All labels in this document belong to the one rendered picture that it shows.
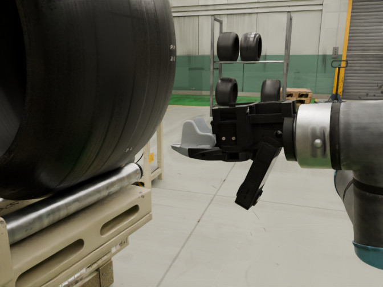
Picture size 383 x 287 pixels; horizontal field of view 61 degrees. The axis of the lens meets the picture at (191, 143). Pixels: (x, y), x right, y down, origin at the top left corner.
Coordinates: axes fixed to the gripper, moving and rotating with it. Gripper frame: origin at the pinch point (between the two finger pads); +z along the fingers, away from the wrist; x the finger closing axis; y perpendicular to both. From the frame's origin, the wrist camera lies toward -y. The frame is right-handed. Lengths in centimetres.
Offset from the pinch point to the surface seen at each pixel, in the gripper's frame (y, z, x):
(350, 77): -29, 27, -1105
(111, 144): 2.5, 8.5, 7.0
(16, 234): -8.1, 17.1, 20.8
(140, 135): 2.5, 8.5, -0.7
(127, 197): -11.6, 16.8, -3.7
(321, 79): -25, 110, -1084
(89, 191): -6.7, 17.2, 5.8
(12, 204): -14, 49, 2
